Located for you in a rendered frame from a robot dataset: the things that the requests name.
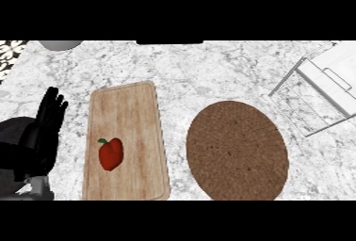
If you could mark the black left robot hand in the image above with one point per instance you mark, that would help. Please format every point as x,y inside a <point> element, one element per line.
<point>43,131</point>

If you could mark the wooden cutting board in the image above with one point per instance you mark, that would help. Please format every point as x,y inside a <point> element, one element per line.
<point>125,125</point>

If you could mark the grey round bowl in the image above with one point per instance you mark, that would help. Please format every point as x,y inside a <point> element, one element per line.
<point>59,44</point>

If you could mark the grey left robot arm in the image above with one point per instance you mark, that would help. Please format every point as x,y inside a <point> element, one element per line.
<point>13,128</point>

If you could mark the red bell pepper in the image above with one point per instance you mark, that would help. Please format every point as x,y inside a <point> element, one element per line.
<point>111,155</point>

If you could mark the brown oval placemat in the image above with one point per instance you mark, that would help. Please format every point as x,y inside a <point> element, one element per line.
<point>236,150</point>

